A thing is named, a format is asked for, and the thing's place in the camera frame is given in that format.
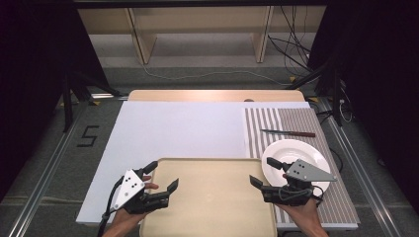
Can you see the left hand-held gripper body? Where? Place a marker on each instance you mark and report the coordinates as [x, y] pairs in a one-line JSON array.
[[130, 187]]

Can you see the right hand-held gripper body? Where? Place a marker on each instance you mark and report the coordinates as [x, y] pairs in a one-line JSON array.
[[299, 187]]

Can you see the person's right hand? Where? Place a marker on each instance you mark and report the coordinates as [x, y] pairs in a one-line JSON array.
[[298, 214]]

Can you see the white round plate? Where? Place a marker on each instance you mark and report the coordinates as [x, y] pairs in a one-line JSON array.
[[290, 150]]

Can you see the beige plastic tray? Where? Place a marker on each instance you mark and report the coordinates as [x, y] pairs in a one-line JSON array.
[[214, 197]]

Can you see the white table sheet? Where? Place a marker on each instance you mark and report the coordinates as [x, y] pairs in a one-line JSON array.
[[181, 131]]

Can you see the grey striped placemat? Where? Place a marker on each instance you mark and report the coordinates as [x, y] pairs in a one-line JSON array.
[[296, 118]]

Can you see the black metal stand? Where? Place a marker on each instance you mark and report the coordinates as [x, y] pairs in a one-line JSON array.
[[67, 102], [336, 98]]

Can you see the light wooden table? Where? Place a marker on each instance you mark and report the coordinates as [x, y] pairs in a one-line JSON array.
[[214, 95]]

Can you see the dark curtain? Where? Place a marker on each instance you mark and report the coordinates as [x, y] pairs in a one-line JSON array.
[[36, 82], [382, 98]]

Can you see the light wooden shelf unit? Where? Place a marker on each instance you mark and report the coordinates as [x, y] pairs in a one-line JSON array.
[[141, 36]]

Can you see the aluminium floor rail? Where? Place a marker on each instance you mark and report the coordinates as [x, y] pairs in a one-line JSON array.
[[42, 184], [365, 184]]

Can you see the short aluminium rail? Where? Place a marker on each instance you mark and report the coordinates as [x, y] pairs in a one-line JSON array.
[[108, 96]]

